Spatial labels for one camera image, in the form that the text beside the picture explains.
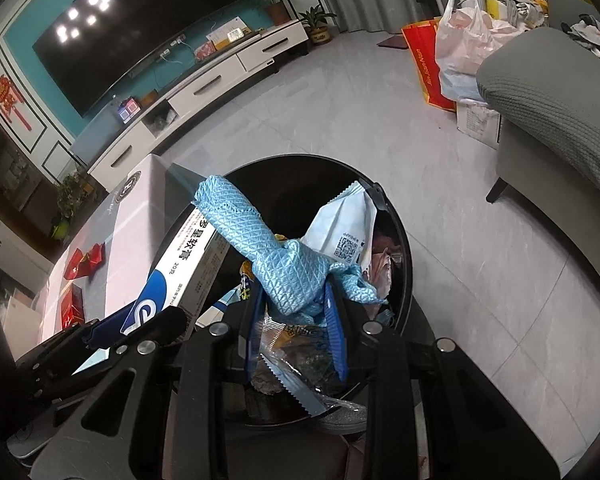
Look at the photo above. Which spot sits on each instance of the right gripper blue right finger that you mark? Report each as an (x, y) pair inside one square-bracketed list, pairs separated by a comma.
[(337, 334)]

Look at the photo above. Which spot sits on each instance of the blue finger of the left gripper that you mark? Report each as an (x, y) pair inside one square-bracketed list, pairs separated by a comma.
[(106, 332)]

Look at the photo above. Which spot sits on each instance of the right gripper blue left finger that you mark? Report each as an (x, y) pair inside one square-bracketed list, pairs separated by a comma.
[(255, 312)]

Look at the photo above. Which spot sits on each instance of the red cigarette box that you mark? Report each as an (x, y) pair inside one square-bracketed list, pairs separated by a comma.
[(71, 307)]

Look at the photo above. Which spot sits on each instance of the light blue quilted cloth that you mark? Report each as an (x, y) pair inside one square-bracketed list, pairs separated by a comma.
[(291, 273)]

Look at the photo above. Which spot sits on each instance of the clear blue plastic bag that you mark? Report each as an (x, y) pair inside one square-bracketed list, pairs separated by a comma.
[(299, 357)]

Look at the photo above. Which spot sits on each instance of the red gold snack wrapper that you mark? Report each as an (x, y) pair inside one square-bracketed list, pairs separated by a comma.
[(84, 264)]

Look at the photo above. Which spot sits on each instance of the white blue medicine box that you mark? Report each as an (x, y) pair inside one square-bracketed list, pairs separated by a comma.
[(182, 277)]

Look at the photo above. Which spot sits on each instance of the yellow snack bag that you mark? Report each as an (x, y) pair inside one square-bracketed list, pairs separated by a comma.
[(247, 279)]

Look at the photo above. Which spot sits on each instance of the white blue striped package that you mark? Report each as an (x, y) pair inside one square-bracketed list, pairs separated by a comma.
[(216, 312)]

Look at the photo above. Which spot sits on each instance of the pink plastic package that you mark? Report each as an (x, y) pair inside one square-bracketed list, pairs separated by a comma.
[(385, 255)]

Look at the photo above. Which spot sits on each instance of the black trash bin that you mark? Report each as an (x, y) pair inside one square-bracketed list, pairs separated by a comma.
[(375, 350)]

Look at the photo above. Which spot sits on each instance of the potted green plant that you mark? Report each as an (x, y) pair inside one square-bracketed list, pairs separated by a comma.
[(72, 194)]

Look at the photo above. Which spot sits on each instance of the white tv cabinet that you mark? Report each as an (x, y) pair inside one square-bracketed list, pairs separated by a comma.
[(212, 79)]

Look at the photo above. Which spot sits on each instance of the red chinese knot decoration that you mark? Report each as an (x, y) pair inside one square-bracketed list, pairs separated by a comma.
[(10, 97)]

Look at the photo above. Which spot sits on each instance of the small potted plant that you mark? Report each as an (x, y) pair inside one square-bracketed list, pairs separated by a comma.
[(315, 21)]

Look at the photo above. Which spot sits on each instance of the tall potted plant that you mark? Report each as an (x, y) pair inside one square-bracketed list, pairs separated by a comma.
[(274, 9)]

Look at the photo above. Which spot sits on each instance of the red paper shopping bag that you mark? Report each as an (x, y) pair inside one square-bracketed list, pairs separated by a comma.
[(420, 39)]

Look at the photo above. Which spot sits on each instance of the large black television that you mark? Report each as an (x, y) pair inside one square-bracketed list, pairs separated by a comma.
[(94, 43)]

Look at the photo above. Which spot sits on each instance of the grey sofa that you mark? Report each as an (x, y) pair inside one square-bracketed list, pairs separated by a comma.
[(547, 89)]

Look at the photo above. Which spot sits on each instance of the white plastic bag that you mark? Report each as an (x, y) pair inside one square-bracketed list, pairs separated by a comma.
[(466, 37)]

